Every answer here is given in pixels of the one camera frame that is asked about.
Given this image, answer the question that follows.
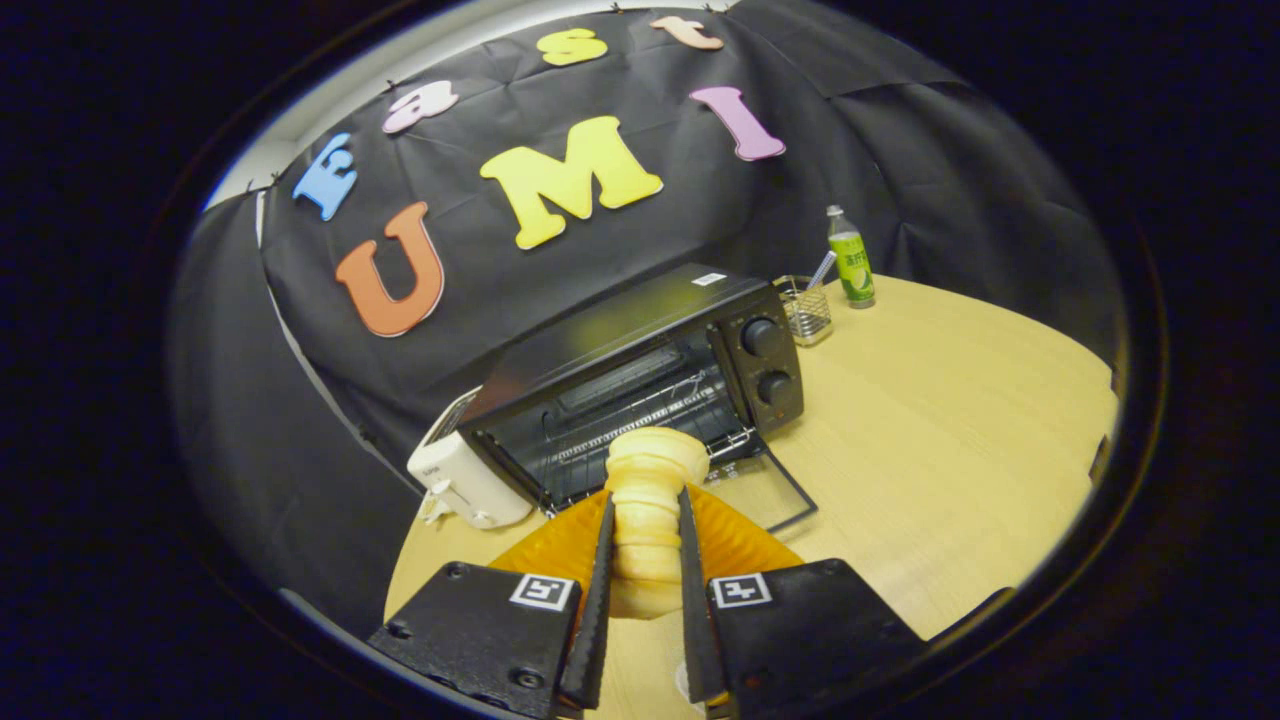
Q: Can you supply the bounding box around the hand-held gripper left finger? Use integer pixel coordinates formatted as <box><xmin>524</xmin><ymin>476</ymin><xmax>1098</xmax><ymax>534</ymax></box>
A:
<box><xmin>368</xmin><ymin>487</ymin><xmax>616</xmax><ymax>720</ymax></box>

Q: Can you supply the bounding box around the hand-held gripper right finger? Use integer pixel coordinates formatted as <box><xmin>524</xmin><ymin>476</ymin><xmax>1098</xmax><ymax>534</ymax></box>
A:
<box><xmin>678</xmin><ymin>485</ymin><xmax>926</xmax><ymax>720</ymax></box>

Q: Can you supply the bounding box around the ridged yellow bread roll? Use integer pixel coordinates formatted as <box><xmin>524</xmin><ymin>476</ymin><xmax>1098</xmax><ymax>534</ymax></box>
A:
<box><xmin>604</xmin><ymin>427</ymin><xmax>711</xmax><ymax>621</ymax></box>

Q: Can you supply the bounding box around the black toaster oven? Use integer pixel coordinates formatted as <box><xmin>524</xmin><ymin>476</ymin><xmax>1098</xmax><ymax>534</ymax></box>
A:
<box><xmin>457</xmin><ymin>263</ymin><xmax>819</xmax><ymax>534</ymax></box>

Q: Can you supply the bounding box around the white slot toaster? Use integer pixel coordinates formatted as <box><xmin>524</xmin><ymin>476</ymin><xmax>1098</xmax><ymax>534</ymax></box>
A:
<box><xmin>407</xmin><ymin>388</ymin><xmax>534</xmax><ymax>530</ymax></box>

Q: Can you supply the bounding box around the green label plastic bottle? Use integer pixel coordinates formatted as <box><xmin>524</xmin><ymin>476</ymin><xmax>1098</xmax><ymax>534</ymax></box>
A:
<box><xmin>826</xmin><ymin>205</ymin><xmax>877</xmax><ymax>309</ymax></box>

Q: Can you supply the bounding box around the wire mesh basket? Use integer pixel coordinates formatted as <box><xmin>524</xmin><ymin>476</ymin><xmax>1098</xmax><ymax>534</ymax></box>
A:
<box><xmin>775</xmin><ymin>275</ymin><xmax>834</xmax><ymax>347</ymax></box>

